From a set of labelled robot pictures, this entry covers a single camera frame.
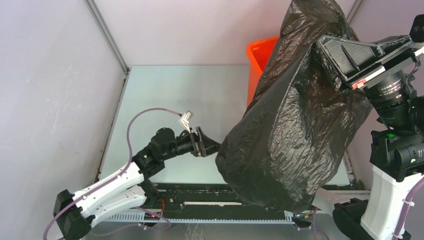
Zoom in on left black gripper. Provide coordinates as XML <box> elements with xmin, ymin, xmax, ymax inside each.
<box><xmin>161</xmin><ymin>126</ymin><xmax>224</xmax><ymax>161</ymax></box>

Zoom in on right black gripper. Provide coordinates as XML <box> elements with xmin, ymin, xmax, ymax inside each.
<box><xmin>315</xmin><ymin>31</ymin><xmax>420</xmax><ymax>128</ymax></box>

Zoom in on black plastic trash bag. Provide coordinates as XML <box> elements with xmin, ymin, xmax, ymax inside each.
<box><xmin>215</xmin><ymin>0</ymin><xmax>373</xmax><ymax>212</ymax></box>

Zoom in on orange plastic trash bin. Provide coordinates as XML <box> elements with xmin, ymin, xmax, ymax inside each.
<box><xmin>246</xmin><ymin>36</ymin><xmax>279</xmax><ymax>106</ymax></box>

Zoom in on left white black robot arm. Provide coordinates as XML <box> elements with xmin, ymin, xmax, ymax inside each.
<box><xmin>53</xmin><ymin>126</ymin><xmax>221</xmax><ymax>240</ymax></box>

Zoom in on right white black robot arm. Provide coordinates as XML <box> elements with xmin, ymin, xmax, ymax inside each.
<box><xmin>317</xmin><ymin>14</ymin><xmax>424</xmax><ymax>240</ymax></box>

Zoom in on right aluminium frame post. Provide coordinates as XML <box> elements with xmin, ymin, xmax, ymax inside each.
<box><xmin>345</xmin><ymin>0</ymin><xmax>365</xmax><ymax>24</ymax></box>

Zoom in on aluminium frame post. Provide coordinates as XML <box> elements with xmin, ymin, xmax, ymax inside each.
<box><xmin>345</xmin><ymin>0</ymin><xmax>365</xmax><ymax>24</ymax></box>
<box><xmin>84</xmin><ymin>0</ymin><xmax>130</xmax><ymax>74</ymax></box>

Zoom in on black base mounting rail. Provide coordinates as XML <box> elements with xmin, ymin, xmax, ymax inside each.
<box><xmin>127</xmin><ymin>182</ymin><xmax>316</xmax><ymax>220</ymax></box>

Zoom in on white slotted cable duct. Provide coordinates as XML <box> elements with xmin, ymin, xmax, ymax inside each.
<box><xmin>102</xmin><ymin>210</ymin><xmax>295</xmax><ymax>224</ymax></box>

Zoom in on left aluminium frame post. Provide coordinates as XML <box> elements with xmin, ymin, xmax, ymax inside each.
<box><xmin>84</xmin><ymin>0</ymin><xmax>130</xmax><ymax>74</ymax></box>

